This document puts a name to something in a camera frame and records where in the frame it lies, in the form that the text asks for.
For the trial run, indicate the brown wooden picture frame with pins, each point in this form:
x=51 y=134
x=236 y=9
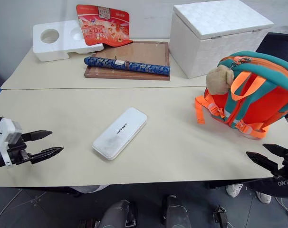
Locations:
x=139 y=52

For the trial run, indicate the dark grey rounded shape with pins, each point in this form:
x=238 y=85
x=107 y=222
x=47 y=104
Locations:
x=115 y=216

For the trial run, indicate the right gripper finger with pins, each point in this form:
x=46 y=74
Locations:
x=278 y=150
x=264 y=162

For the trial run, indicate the white styrofoam packing block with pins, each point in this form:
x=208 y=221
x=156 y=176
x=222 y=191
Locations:
x=53 y=47

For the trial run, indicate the orange and teal backpack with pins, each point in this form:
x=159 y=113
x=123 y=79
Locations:
x=260 y=104

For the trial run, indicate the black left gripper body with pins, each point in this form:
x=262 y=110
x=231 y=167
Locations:
x=16 y=153

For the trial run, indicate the black office chair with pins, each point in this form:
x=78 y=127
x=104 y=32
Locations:
x=279 y=45

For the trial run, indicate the white woven storage box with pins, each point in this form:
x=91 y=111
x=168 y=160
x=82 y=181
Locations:
x=205 y=42

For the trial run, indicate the blue patterned scroll roll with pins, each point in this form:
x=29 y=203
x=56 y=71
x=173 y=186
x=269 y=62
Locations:
x=144 y=67

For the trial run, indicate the white rectangular case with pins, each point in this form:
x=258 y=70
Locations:
x=120 y=133

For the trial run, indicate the small black bracket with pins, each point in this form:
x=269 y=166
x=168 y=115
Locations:
x=219 y=216

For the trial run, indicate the beige plush toy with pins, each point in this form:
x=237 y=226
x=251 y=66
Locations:
x=217 y=80

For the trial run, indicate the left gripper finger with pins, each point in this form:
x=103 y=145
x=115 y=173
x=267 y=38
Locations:
x=38 y=135
x=46 y=153

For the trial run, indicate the white sneaker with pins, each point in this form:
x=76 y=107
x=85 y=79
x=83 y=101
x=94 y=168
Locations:
x=233 y=190
x=264 y=197

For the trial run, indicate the red printed snack bag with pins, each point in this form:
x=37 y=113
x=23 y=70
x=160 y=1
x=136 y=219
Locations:
x=103 y=26

